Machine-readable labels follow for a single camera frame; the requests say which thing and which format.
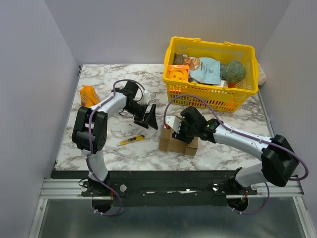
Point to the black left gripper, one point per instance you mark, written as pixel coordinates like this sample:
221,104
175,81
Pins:
150,119

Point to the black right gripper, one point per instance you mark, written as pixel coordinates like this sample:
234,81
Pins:
182,132

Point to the yellow utility knife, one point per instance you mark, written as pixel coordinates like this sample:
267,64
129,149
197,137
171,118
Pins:
138,137

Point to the brown cardboard express box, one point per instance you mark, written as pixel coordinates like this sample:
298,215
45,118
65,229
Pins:
169,144

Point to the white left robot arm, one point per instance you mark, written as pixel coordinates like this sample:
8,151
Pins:
90,128

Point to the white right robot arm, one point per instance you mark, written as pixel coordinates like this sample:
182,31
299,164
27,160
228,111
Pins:
276,155

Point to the orange snack box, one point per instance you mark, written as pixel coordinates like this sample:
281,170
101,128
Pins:
178,72

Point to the yellow plastic shopping basket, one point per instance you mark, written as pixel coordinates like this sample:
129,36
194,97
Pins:
221,99

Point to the light blue snack pouch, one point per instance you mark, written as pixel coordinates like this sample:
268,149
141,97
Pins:
205,70

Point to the dark brown packet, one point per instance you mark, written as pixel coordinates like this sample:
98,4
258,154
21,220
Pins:
178,59

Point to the orange snack bag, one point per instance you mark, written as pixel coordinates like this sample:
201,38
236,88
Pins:
89,96

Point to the green round melon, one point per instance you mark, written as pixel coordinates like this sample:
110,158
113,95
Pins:
233,72

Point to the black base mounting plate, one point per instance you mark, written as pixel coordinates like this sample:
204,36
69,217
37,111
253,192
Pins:
160,188

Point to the white bag behind basket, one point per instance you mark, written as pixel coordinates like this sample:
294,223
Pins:
262,76

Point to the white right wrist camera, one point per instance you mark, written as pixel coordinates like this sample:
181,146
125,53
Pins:
174,123

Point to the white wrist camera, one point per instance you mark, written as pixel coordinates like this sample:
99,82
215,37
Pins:
174,123
147,97

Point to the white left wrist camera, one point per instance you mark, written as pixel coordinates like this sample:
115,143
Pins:
147,97

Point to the aluminium extrusion rail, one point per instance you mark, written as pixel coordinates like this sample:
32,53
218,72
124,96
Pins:
70,189

